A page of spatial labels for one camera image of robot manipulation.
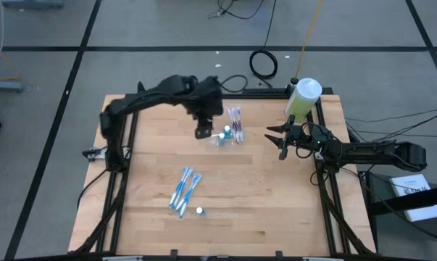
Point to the black side cart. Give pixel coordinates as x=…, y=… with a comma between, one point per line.
x=381, y=188

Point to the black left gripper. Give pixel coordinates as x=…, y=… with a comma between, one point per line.
x=205, y=123

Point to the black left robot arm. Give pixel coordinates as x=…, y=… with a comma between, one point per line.
x=145, y=98

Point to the green white wipes canister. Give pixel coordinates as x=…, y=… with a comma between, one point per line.
x=303, y=99

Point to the blue mouthwash bottle white cap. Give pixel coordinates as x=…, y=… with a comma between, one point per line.
x=226, y=129
x=199, y=210

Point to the blue white toothbrush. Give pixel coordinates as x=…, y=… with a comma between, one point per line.
x=183, y=189
x=178, y=186
x=189, y=196

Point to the clear acrylic organizer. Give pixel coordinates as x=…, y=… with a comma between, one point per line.
x=214, y=142

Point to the white booklet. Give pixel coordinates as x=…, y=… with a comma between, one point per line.
x=406, y=183

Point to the grey desk foot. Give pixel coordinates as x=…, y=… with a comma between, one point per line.
x=4, y=86
x=33, y=3

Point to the silver aluminium bar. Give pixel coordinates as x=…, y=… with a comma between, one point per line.
x=122, y=259
x=323, y=259

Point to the black aluminium table frame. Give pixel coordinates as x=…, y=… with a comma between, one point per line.
x=269, y=96

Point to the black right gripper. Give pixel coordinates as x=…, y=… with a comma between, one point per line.
x=298, y=139

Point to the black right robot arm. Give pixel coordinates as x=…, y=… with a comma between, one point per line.
x=370, y=154

